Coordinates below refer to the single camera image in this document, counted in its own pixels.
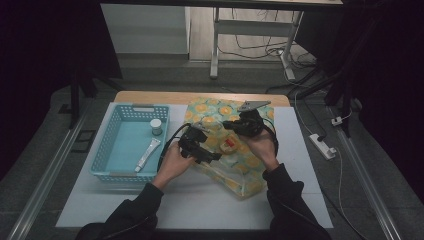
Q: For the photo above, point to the small jar with white lid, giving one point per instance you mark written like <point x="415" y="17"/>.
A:
<point x="156" y="126"/>

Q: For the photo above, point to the white panel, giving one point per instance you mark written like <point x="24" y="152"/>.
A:
<point x="143" y="30"/>

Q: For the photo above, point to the person's right hand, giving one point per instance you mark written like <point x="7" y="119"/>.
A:
<point x="261" y="148"/>

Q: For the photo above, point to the white power strip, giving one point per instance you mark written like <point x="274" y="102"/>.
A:
<point x="321" y="145"/>

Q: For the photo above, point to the white tube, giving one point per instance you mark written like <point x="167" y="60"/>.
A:
<point x="148" y="154"/>

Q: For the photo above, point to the aluminium floor rail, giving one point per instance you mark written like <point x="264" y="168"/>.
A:
<point x="366" y="180"/>
<point x="46" y="173"/>

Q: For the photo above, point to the blue plastic basket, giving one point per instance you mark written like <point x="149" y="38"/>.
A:
<point x="131" y="133"/>

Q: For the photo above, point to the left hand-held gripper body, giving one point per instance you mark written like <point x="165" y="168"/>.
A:
<point x="191" y="140"/>

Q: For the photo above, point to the white desk frame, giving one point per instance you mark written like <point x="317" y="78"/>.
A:
<point x="253" y="28"/>

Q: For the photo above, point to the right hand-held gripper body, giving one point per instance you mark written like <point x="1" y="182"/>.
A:
<point x="251" y="121"/>

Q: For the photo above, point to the person's left hand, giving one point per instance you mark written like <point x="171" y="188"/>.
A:
<point x="173" y="165"/>

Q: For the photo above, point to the black stand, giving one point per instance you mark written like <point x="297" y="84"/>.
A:
<point x="74" y="96"/>
<point x="333" y="90"/>

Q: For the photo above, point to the black curtain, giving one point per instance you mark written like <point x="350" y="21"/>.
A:
<point x="40" y="60"/>
<point x="390" y="83"/>

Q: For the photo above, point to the black floor plate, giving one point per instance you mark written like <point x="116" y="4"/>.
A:
<point x="84" y="140"/>

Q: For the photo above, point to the small white adapter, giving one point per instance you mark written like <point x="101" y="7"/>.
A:
<point x="337" y="120"/>

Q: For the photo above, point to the orange flower print bag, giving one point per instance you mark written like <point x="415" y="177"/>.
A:
<point x="243" y="166"/>

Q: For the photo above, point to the white table mat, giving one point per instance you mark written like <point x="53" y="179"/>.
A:
<point x="200" y="206"/>

